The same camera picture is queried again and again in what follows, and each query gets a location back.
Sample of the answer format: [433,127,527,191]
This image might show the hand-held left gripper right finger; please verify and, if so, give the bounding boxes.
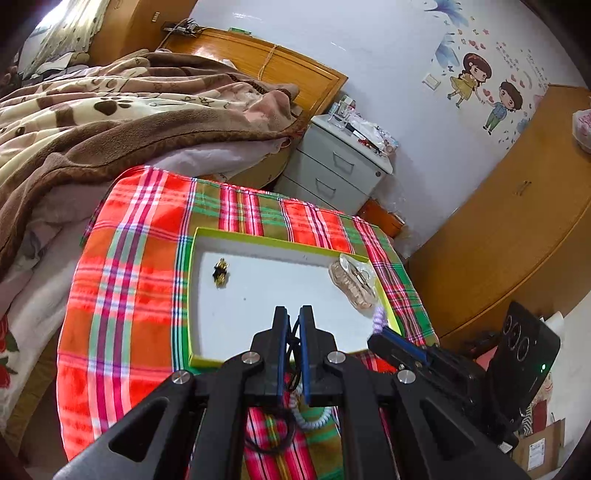
[298,305,532,480]

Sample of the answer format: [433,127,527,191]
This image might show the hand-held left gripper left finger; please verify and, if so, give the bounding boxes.
[53,305,291,480]

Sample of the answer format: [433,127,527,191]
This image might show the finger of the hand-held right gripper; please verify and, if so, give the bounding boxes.
[382,328,485,377]
[367,333,433,376]

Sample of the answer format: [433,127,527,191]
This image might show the pale blue spiral hair tie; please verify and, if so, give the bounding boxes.
[288,376,334,432]

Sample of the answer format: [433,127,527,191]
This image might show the white tray with green rim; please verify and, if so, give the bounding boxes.
[187,226,402,370]

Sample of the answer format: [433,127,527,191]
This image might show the clear beige hair claw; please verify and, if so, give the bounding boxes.
[329,254,379,311]

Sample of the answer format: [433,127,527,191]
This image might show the cardboard box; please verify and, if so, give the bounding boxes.
[510,418,566,472]

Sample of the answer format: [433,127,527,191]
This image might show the orange box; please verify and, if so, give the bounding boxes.
[358,198,406,238]

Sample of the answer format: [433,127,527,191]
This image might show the wooden wardrobe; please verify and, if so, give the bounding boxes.
[406,84,591,342]

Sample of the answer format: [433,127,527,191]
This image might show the red green plaid tablecloth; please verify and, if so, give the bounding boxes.
[56,165,439,480]

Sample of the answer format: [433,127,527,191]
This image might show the grey nightstand with drawers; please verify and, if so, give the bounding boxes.
[273,114,394,217]

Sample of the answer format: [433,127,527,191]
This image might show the clear plastic bag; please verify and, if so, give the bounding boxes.
[346,113,400,155]

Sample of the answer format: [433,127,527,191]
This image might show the pink plastic bag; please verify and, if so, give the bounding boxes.
[571,108,591,153]

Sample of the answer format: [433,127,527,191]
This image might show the clear glass box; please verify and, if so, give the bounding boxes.
[329,95,356,123]

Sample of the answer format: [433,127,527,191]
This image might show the white rose print bed sheet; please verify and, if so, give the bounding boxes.
[0,258,93,444]

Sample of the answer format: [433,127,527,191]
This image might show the brown paw print blanket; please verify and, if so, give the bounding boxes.
[0,51,310,278]

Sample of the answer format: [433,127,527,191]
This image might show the wooden bed headboard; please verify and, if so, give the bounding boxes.
[157,27,349,190]

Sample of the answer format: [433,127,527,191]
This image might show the wooden cabinet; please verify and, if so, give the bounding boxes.
[88,0,199,68]

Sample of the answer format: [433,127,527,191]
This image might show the patterned window curtain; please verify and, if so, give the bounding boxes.
[18,0,112,79]

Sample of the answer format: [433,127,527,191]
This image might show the cartoon wall sticker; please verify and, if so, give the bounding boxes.
[434,0,550,148]

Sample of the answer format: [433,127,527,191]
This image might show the thin beige cord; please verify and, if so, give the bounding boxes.
[259,44,280,80]

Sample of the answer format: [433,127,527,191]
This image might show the power strip with cables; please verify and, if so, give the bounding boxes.
[161,18,204,34]

